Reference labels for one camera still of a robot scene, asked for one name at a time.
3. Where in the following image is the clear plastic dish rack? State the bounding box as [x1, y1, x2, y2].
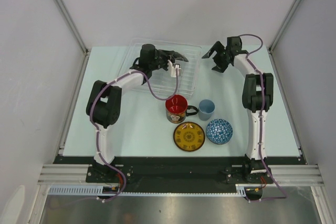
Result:
[118, 38, 202, 98]

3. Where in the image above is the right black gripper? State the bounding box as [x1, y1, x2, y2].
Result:
[203, 41, 230, 73]

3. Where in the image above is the light blue cup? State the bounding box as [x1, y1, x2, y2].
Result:
[198, 99, 215, 121]

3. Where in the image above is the blue white patterned bowl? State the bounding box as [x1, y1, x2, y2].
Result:
[206, 119, 233, 145]

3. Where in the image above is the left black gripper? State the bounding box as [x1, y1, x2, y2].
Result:
[149, 50, 175, 71]

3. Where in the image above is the red black mug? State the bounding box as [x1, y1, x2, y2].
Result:
[165, 94, 199, 124]

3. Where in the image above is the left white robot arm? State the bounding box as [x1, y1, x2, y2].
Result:
[86, 44, 188, 182]

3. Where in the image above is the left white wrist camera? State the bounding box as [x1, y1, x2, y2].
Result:
[168, 60, 182, 78]

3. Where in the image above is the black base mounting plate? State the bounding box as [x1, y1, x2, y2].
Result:
[86, 157, 273, 185]

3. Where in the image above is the aluminium frame rail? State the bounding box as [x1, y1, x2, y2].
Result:
[38, 164, 324, 186]

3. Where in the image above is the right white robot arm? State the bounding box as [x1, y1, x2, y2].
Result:
[202, 34, 274, 183]

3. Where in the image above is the slotted cable duct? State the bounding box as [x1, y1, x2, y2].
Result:
[48, 185, 246, 197]

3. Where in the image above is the yellow round patterned plate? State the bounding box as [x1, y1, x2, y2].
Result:
[173, 122, 206, 152]

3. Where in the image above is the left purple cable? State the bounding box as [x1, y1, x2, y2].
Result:
[49, 68, 182, 209]

